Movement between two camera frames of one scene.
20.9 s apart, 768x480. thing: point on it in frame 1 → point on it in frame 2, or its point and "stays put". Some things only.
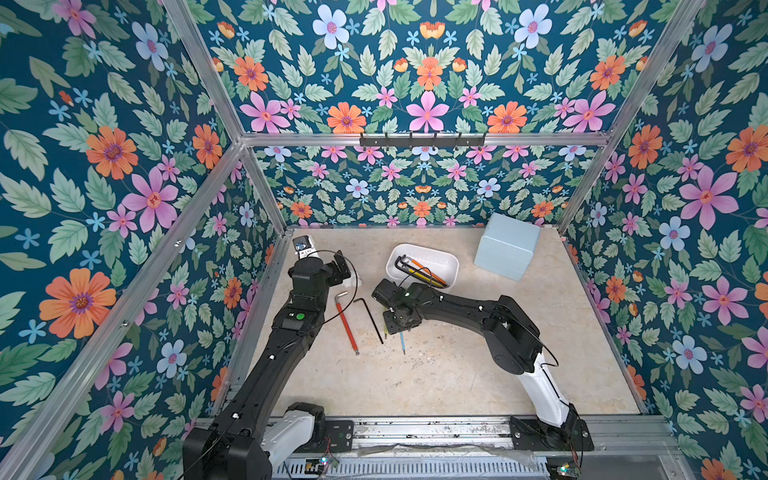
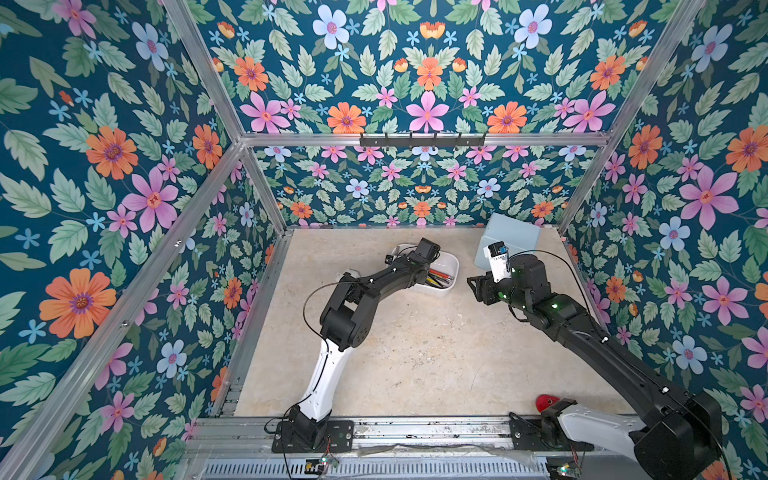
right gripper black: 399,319 → 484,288
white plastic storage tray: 443,263 stays put
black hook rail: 421,142 stays put
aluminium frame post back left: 252,160 stays put
